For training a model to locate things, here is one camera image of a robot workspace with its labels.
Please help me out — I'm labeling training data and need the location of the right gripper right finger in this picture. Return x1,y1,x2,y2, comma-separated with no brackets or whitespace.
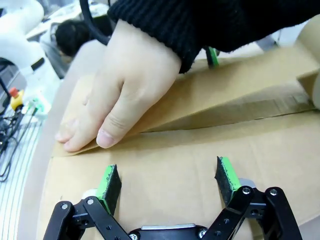
199,156,301,240

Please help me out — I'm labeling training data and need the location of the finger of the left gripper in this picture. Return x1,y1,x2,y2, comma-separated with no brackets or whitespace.
205,46,221,70

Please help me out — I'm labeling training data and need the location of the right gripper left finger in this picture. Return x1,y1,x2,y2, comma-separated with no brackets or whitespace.
44,164,140,240

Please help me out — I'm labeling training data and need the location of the large brown cardboard box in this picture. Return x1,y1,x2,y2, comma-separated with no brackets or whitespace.
37,46,320,240

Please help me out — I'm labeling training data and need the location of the person's right hand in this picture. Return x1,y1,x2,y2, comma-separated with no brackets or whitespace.
54,18,183,153

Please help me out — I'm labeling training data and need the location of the yellow red emergency stop button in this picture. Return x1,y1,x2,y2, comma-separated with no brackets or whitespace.
9,87,25,110

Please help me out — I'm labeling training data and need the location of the seated person with black hair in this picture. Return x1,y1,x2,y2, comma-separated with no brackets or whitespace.
39,19,93,80

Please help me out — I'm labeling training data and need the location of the white slatted base plate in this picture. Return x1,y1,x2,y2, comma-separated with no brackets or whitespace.
0,109,55,240

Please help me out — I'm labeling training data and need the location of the black cable bundle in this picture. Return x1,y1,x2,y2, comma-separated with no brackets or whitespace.
0,107,36,183

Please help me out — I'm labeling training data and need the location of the thick black cable hose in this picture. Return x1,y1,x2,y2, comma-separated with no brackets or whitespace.
79,0,112,46

